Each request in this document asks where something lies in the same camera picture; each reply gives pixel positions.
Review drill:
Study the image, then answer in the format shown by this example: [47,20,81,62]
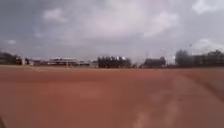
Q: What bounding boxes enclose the long belt of trees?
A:
[174,48,224,68]

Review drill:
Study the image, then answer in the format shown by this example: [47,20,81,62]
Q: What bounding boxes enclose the pale flat-roofed building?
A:
[47,57,80,67]

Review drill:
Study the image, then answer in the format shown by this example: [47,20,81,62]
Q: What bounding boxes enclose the dark trees beside field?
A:
[0,51,23,66]

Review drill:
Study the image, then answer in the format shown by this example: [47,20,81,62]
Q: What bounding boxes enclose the small clump of trees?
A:
[142,56,167,69]

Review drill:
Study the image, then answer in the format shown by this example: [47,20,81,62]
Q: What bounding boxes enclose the dense row of trees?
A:
[96,55,133,70]

